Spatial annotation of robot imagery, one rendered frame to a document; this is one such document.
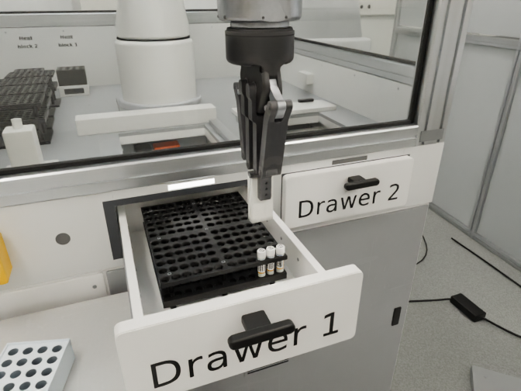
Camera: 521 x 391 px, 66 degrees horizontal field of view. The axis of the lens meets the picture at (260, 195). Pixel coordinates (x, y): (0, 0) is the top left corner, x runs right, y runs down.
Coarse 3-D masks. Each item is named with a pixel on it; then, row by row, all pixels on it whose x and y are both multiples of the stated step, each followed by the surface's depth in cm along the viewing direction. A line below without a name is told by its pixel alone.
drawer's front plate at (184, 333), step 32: (256, 288) 46; (288, 288) 46; (320, 288) 48; (352, 288) 50; (128, 320) 42; (160, 320) 42; (192, 320) 43; (224, 320) 44; (320, 320) 50; (352, 320) 52; (128, 352) 41; (160, 352) 43; (192, 352) 44; (288, 352) 50; (128, 384) 43; (192, 384) 47
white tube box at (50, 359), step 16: (16, 352) 56; (32, 352) 55; (48, 352) 55; (64, 352) 54; (0, 368) 52; (16, 368) 52; (32, 368) 52; (48, 368) 52; (64, 368) 54; (0, 384) 50; (16, 384) 50; (32, 384) 50; (48, 384) 50; (64, 384) 54
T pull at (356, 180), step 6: (348, 180) 79; (354, 180) 77; (360, 180) 77; (366, 180) 77; (372, 180) 77; (378, 180) 77; (348, 186) 75; (354, 186) 76; (360, 186) 76; (366, 186) 77
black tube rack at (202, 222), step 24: (144, 216) 67; (168, 216) 68; (192, 216) 67; (216, 216) 67; (240, 216) 67; (168, 240) 60; (192, 240) 60; (216, 240) 60; (240, 240) 61; (264, 240) 60; (168, 264) 55; (192, 264) 55; (240, 264) 60; (168, 288) 54; (192, 288) 55; (216, 288) 55; (240, 288) 56
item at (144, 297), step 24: (216, 192) 77; (240, 192) 79; (120, 216) 68; (144, 240) 72; (288, 240) 62; (144, 264) 66; (288, 264) 64; (312, 264) 56; (144, 288) 60; (144, 312) 56
